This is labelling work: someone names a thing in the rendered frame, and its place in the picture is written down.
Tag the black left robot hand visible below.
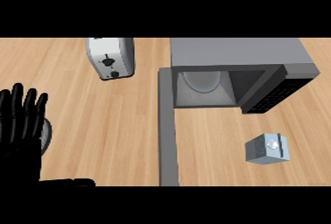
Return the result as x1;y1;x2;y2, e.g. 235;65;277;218
0;82;98;187

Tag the grey microwave door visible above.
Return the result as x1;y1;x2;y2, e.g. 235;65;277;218
157;66;182;187

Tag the grey microwave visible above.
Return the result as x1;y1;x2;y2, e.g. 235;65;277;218
170;37;321;115

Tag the pale blue milk carton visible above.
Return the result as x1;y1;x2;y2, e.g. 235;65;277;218
244;132;291;165

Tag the grey round plate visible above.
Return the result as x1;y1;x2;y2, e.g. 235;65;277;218
40;117;55;156

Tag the silver toaster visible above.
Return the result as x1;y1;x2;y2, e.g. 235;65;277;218
85;37;136;81

